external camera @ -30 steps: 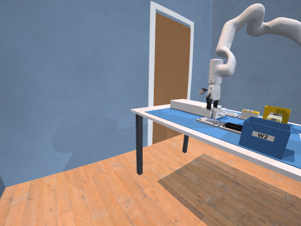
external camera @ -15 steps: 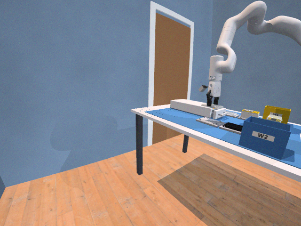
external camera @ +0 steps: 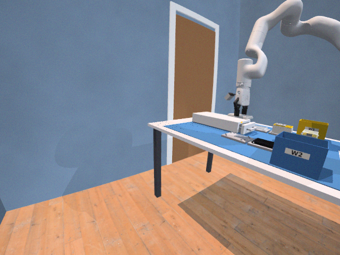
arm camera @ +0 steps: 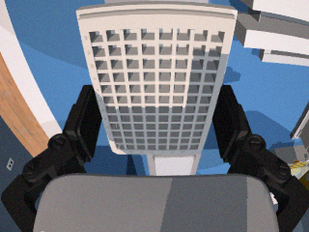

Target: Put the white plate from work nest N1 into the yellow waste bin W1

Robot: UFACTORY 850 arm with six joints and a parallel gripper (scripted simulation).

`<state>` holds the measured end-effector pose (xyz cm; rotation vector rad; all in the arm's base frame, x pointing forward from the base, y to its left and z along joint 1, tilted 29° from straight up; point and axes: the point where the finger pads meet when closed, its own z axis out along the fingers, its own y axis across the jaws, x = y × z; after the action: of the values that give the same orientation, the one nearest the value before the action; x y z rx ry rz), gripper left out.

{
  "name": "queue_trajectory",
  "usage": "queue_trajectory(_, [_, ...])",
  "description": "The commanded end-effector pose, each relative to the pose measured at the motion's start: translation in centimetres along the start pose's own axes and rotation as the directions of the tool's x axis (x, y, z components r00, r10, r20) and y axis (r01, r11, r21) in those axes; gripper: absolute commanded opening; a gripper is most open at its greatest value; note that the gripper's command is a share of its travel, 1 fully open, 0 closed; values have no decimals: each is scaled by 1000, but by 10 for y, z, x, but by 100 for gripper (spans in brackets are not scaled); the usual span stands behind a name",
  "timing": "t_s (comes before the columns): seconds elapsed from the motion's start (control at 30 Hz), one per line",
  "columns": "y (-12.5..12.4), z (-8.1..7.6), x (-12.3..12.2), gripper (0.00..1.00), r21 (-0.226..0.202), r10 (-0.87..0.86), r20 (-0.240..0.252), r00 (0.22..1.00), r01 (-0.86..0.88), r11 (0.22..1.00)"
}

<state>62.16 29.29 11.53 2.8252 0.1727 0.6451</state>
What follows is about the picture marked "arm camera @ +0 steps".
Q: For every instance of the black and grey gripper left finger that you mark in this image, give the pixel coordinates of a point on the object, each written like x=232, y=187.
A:
x=66, y=154

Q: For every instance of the yellow open-top bin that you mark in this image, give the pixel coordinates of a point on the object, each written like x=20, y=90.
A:
x=305, y=179

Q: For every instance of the white well plate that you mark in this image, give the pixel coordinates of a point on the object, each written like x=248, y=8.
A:
x=153, y=116

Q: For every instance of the blue waste bin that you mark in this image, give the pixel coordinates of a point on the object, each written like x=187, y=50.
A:
x=107, y=162

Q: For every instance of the blue bench mat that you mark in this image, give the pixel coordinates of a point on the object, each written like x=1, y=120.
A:
x=273, y=95

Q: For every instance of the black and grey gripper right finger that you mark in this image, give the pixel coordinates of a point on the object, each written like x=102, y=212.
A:
x=247, y=154

